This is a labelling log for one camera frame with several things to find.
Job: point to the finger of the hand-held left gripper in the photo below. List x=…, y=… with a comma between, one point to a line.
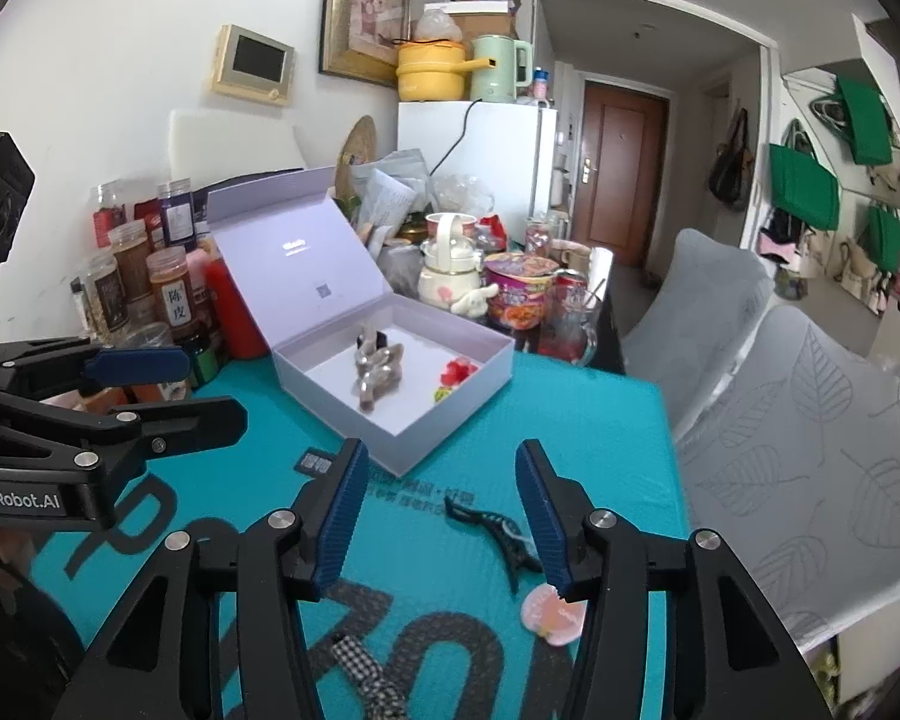
x=139, y=366
x=195, y=424

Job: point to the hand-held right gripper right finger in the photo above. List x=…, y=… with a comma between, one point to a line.
x=544, y=517

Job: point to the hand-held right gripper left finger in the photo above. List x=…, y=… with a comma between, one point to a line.
x=341, y=525

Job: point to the black hair claw clip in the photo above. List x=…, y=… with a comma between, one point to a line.
x=506, y=540

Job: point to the round pink blush compact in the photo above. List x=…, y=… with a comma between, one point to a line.
x=551, y=619

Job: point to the beige hair claw clip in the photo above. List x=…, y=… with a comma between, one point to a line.
x=379, y=379

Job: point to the checkered hair scrunchie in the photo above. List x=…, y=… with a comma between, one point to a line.
x=367, y=679

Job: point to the red flower hair clip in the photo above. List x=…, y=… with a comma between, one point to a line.
x=459, y=371

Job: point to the lavender gift box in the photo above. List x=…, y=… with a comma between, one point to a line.
x=330, y=270

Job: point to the teal printed mat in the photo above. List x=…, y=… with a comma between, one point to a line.
x=570, y=420

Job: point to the red bottle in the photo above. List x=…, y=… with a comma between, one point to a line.
x=229, y=307

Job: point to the group of clear spice jars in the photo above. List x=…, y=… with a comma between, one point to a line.
x=131, y=255

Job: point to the glass mug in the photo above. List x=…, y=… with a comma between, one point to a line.
x=566, y=330

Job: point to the purple instant noodle cup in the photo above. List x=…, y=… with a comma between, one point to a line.
x=521, y=296

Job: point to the white plush toy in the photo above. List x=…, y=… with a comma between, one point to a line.
x=476, y=300

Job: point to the paper towel roll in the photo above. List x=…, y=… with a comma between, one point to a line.
x=601, y=274

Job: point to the cream teapot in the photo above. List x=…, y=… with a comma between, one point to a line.
x=446, y=277

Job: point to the small grey chair cover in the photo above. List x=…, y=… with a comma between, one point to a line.
x=705, y=300

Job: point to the large grey leaf-patterned chair cover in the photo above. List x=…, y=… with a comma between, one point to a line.
x=817, y=427

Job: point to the printed paper bag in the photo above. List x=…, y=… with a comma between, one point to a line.
x=390, y=199

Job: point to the woven straw fan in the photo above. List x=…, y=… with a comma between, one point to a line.
x=361, y=146

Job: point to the brown door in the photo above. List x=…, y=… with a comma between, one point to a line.
x=615, y=172

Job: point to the white refrigerator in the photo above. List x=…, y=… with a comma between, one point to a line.
x=495, y=157

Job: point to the black hanging bag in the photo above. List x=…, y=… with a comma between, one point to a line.
x=729, y=172

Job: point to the framed picture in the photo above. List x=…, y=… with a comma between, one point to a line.
x=364, y=7

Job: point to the yellow cooking pot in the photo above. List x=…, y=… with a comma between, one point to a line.
x=431, y=71

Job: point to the green tote bag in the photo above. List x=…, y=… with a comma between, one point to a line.
x=886, y=240
x=802, y=187
x=866, y=124

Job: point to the green electric kettle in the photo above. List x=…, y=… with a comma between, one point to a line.
x=495, y=71

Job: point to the clear plastic bag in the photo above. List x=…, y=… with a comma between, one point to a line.
x=436, y=24

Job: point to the cardboard box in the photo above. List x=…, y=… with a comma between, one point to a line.
x=487, y=22

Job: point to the wall intercom panel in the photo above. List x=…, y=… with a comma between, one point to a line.
x=253, y=60

